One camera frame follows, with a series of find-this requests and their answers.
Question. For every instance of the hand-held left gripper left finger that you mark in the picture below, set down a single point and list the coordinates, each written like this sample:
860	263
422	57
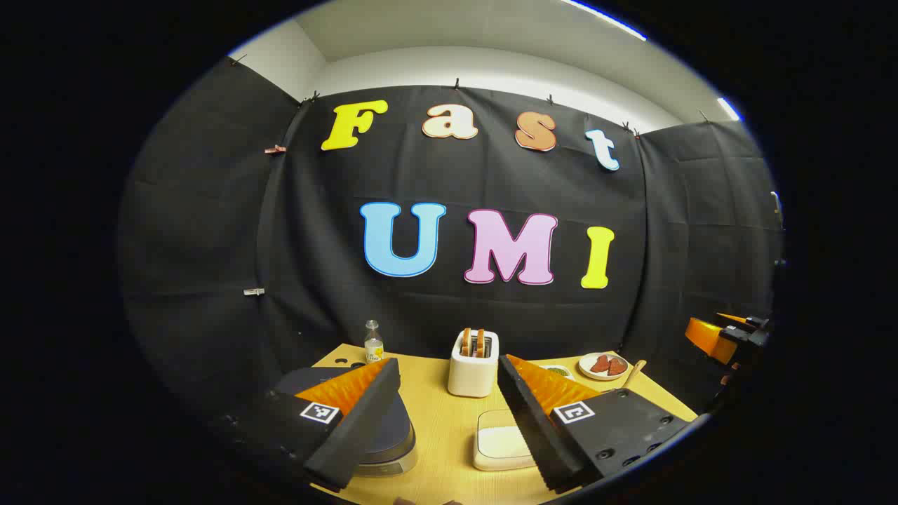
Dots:
358	428

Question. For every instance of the red meat slice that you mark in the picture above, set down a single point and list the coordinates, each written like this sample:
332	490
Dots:
617	366
600	364

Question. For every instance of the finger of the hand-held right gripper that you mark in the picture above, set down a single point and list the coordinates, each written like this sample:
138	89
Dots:
705	340
735	319

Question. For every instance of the black backdrop cloth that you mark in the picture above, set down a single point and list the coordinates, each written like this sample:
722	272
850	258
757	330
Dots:
316	245

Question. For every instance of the small glass bottle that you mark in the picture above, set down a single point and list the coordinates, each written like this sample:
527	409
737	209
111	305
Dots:
374	347

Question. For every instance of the white round plate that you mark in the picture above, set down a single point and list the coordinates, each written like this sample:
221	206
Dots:
586	372

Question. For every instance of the grey black rice cooker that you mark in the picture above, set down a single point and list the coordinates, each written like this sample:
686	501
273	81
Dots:
393	435

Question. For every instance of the wooden spoon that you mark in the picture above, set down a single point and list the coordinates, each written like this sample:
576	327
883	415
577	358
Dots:
635	373

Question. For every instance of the white rice box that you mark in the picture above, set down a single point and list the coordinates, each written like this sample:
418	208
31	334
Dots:
498	442

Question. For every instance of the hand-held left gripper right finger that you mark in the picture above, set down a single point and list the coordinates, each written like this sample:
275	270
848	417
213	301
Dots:
533	435

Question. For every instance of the white divided grain dish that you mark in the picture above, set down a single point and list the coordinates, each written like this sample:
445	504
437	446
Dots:
558	370

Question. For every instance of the toast bread slice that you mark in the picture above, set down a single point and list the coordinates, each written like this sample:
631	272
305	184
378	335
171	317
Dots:
480	345
466	344

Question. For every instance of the white toaster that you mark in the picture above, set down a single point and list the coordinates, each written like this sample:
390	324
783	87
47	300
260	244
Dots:
471	375

